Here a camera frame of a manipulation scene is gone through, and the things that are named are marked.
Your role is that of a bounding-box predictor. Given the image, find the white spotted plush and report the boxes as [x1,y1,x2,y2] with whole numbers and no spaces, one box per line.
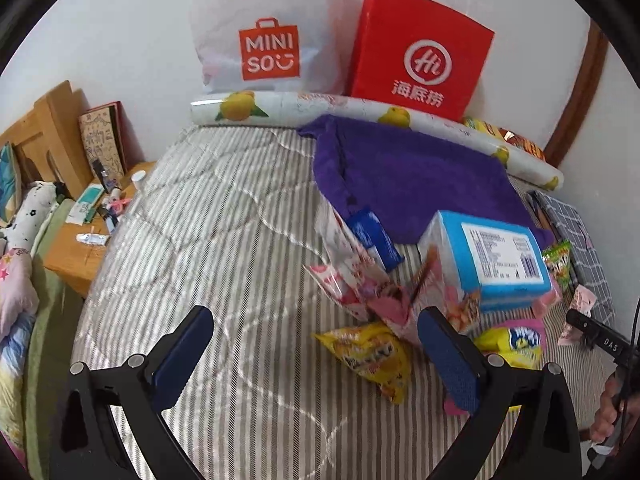
[1,181,58,255]

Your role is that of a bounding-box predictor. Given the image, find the pale pink nougat packet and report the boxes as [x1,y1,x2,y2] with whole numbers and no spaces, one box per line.
[558,285,598,347]

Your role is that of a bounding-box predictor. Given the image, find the wooden nightstand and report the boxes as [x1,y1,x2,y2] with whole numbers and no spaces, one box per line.
[41,160,158,299]

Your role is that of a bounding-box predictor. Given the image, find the grey checked pillow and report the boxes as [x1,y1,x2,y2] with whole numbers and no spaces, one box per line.
[527,191,615,327]

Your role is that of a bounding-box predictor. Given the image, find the white tube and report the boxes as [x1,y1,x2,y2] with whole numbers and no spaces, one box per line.
[76,232,110,247]

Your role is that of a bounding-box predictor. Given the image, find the pink peach snack packet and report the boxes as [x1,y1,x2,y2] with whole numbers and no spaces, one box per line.
[532,276,562,320]

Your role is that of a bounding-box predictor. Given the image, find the orange snack bag behind mat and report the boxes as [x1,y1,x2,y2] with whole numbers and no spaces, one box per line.
[462,116,546,160]

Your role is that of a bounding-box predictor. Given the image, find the purple towel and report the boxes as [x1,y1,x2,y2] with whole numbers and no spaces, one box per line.
[297,115,553,249]

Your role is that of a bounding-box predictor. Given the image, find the rolled lemon print mat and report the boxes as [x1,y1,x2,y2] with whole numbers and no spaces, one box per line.
[190,90,564,191]

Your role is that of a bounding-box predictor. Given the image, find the long pink pastry snack pack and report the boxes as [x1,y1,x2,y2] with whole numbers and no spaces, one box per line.
[305,200,480,347]

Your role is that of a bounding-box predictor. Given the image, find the blue snack packet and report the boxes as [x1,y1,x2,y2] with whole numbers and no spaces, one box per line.
[346,208,404,273]

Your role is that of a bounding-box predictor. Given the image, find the pink yellow chip bag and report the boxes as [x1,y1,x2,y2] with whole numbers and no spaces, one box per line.
[438,318,547,416]

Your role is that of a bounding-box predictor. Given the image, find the brown wooden door frame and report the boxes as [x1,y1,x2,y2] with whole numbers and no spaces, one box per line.
[544,20,608,167]

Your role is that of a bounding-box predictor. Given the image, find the green blanket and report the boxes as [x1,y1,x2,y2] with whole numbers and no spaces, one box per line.
[23,200,84,479]

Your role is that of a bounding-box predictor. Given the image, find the red Haidilao paper bag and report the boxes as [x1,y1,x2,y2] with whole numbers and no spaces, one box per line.
[347,0,495,122]

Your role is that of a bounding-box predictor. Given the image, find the yellow snack packet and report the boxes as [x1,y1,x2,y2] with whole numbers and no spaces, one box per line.
[314,321,412,405]

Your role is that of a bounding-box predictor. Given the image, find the striped quilt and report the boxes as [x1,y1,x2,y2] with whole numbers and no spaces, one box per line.
[69,123,616,480]

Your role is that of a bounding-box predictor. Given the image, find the blue tissue pack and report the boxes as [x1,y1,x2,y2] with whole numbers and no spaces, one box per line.
[418,210,552,312]

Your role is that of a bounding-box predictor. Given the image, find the wooden headboard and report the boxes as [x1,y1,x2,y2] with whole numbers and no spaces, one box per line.
[1,80,92,200]

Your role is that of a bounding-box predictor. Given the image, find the green snack packet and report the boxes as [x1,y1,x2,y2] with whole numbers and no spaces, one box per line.
[542,240,572,294]

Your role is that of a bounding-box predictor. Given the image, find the right hand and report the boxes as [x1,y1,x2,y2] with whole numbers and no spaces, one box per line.
[589,375,640,444]

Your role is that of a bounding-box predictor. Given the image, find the white Miniso plastic bag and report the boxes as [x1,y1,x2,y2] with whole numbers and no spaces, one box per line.
[190,0,344,93]

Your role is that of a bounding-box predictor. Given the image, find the white jar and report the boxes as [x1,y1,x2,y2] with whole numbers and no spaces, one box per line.
[131,170,146,191]

